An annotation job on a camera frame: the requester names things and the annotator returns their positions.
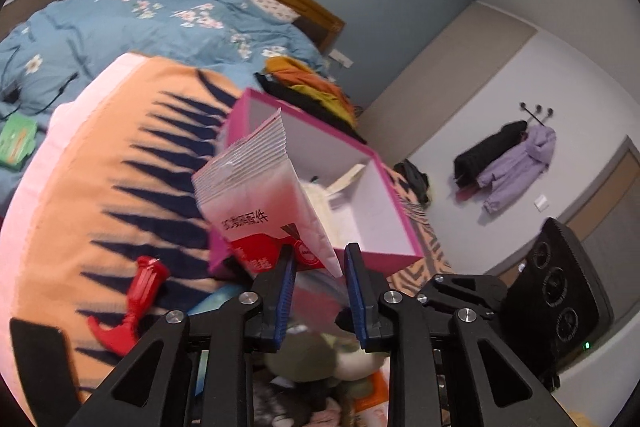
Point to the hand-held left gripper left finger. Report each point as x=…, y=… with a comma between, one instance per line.
x=285, y=297

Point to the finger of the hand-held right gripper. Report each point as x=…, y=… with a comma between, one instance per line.
x=465, y=289

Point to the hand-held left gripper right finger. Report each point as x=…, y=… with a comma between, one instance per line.
x=356, y=297

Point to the white yellow striped pillow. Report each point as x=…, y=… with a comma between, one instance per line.
x=322, y=214

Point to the pink cardboard box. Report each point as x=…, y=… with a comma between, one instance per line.
x=372, y=207

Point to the red and white sachet stack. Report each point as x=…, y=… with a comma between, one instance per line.
x=250, y=197

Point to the green frog plush toy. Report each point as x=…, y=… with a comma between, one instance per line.
x=305, y=362

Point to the orange and white paper box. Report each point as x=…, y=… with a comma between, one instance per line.
x=372, y=399

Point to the brown door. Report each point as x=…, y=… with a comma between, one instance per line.
x=615, y=187

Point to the cream flat box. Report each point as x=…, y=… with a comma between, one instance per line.
x=347, y=179

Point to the dark clothes heap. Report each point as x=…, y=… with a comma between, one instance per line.
x=412, y=182

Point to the pink knitted cloth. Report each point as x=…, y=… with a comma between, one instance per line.
x=325, y=417

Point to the purple jacket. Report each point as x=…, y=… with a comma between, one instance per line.
x=520, y=167

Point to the black jacket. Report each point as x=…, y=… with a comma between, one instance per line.
x=487, y=152

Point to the red toy hammer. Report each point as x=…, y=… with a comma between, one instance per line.
x=142, y=292

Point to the folded black garment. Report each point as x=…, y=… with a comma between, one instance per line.
x=305, y=102

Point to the mustard garment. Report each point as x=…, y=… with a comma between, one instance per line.
x=327, y=99

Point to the orange garment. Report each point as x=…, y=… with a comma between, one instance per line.
x=300, y=69

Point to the orange patterned blanket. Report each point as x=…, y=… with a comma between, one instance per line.
x=100, y=157

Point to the smartphone in orange case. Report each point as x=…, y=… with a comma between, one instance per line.
x=40, y=357

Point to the white dotted pillow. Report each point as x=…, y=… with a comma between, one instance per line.
x=275, y=6

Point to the blue floral duvet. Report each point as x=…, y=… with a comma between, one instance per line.
x=125, y=37

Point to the green packet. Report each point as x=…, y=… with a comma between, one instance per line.
x=17, y=141

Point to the white wall switch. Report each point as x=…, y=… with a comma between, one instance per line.
x=541, y=201

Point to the black wall hook rack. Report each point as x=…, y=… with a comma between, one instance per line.
x=536, y=112

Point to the white wall socket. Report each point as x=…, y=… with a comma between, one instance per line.
x=340, y=58

